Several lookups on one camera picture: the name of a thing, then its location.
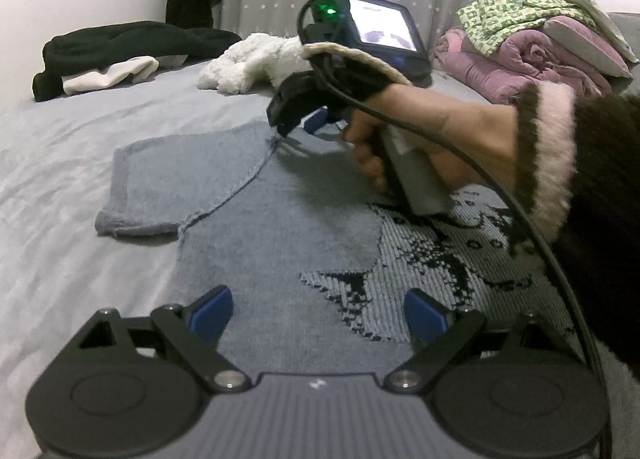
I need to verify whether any person's right forearm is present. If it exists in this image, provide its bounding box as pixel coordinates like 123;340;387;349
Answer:
510;81;640;375

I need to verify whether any light grey pillow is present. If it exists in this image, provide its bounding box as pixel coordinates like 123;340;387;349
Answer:
530;0;640;64

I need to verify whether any person's right hand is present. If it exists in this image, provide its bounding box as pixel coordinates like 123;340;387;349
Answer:
342;83;523;194

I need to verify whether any white cloth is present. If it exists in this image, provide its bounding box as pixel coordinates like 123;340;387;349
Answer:
62;55;160;96

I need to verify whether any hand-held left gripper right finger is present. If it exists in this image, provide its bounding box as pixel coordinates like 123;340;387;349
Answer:
382;289;586;396

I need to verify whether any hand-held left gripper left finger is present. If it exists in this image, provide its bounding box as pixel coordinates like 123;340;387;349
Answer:
77;285;253;395

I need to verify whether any white plush toy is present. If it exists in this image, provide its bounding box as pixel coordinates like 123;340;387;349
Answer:
197;33;313;94

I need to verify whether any green patterned cloth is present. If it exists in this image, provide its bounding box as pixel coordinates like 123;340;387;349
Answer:
456;0;601;57

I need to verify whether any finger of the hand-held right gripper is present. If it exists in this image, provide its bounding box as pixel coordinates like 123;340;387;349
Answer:
266;70;327;138
302;107;331;136

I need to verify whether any grey knitted sweater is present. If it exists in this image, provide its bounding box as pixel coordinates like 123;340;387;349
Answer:
95;121;596;375

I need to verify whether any folded pink quilt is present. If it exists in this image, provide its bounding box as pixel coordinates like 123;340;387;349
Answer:
432;26;613;104

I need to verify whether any grey bed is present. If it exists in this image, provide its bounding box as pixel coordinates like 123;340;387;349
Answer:
0;59;501;459

